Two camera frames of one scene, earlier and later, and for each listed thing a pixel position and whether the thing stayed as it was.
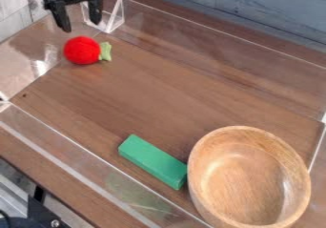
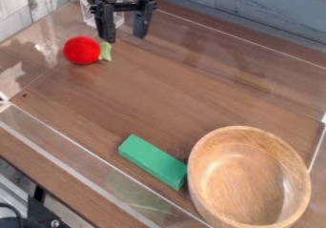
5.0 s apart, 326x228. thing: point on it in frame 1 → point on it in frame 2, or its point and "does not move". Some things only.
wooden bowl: x=249 y=180 does not move
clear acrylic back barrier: x=273 y=75 does not move
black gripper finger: x=62 y=15 → x=105 y=21
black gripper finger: x=95 y=9 → x=141 y=20
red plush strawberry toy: x=83 y=50 does not move
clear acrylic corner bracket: x=111 y=20 does not move
